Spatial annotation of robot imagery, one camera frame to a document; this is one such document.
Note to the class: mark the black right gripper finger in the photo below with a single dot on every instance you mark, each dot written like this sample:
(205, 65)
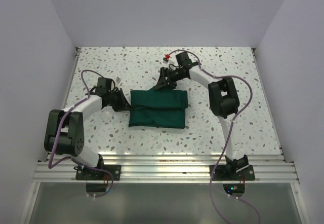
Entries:
(162, 76)
(163, 86)

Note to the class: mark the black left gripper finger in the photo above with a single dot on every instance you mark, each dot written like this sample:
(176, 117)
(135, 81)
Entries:
(120, 108)
(123, 100)

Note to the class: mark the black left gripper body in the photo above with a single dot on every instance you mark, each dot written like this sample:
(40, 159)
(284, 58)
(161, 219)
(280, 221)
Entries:
(114, 99)

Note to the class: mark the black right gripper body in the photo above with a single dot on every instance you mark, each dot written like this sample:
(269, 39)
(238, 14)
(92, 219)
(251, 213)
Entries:
(175, 75)

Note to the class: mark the dark green surgical cloth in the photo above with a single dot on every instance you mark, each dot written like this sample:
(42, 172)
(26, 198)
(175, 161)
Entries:
(162, 108)

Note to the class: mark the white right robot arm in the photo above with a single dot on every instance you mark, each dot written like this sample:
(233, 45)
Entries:
(224, 103)

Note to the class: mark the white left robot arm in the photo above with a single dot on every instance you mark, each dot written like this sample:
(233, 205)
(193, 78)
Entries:
(64, 137)

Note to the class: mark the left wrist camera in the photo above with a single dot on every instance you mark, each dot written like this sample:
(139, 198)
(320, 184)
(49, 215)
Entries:
(106, 85)

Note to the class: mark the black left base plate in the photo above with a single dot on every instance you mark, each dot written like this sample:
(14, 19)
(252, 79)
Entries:
(112, 171)

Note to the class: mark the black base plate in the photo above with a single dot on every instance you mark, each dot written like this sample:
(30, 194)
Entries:
(221, 173)
(112, 171)

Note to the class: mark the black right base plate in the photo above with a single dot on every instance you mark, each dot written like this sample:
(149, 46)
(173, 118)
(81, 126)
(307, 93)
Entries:
(221, 173)

